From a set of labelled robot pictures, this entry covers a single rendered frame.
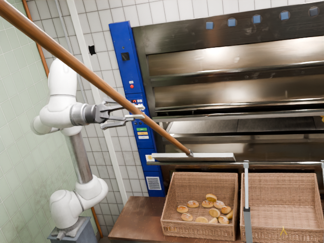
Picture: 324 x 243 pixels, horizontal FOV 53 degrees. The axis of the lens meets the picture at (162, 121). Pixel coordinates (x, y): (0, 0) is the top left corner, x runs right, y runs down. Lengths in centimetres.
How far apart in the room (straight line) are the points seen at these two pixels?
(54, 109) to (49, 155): 157
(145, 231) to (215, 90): 125
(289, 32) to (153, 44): 93
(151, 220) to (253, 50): 158
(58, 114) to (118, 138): 158
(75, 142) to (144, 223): 110
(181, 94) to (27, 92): 119
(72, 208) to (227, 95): 134
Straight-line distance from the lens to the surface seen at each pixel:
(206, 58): 241
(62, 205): 220
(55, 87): 139
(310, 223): 273
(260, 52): 238
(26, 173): 271
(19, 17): 73
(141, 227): 282
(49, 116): 139
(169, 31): 241
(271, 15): 232
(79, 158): 209
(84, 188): 221
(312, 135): 263
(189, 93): 252
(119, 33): 251
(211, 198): 281
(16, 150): 263
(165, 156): 224
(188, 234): 263
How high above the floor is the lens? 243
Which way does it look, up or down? 24 degrees down
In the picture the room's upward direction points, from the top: 11 degrees counter-clockwise
